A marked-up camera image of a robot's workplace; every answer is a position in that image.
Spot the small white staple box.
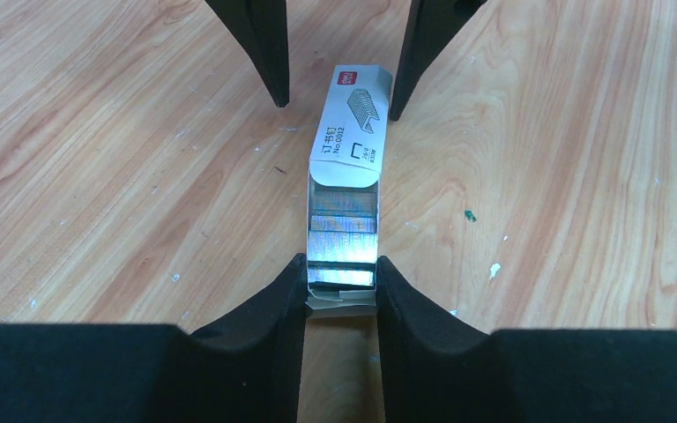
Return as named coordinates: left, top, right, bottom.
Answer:
left=309, top=64, right=392, bottom=189

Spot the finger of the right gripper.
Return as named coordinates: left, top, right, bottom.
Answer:
left=389, top=0, right=486, bottom=122
left=205, top=0, right=289, bottom=108

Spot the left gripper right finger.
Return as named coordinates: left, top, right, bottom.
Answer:
left=376, top=257, right=677, bottom=422

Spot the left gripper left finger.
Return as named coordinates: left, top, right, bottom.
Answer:
left=0, top=254, right=307, bottom=422

